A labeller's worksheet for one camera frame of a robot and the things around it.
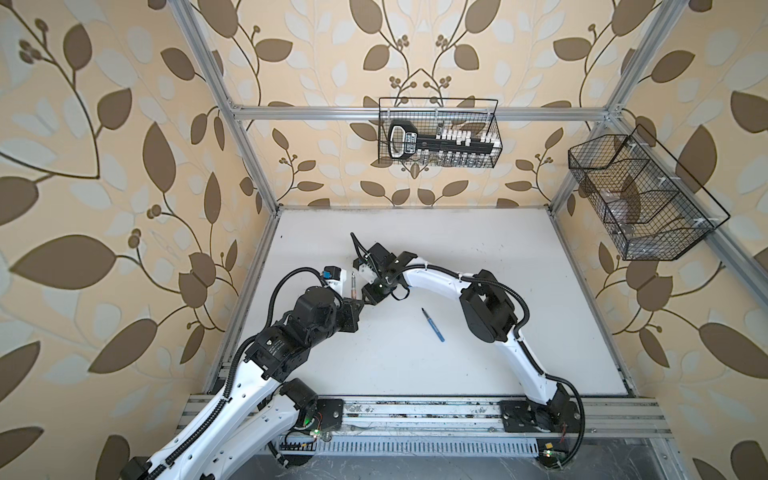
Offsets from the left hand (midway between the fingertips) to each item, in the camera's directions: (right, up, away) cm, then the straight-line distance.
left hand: (365, 302), depth 72 cm
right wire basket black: (+72, +25, +5) cm, 76 cm away
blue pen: (+21, -14, +17) cm, 30 cm away
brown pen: (-3, +4, -1) cm, 5 cm away
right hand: (-1, -4, +23) cm, 24 cm away
